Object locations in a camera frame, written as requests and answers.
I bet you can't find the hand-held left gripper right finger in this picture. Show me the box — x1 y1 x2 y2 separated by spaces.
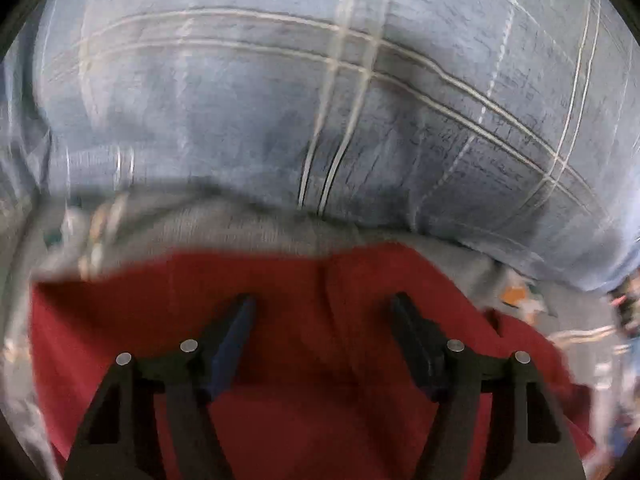
391 293 587 480

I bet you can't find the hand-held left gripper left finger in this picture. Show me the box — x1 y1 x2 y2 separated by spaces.
64 294 257 480

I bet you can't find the red small cloth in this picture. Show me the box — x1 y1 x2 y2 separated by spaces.
30 242 597 480

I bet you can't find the grey printed bed sheet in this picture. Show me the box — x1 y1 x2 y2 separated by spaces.
0 180 640 480

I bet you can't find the blue plaid pillow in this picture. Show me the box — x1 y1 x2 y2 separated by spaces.
27 0 640 293

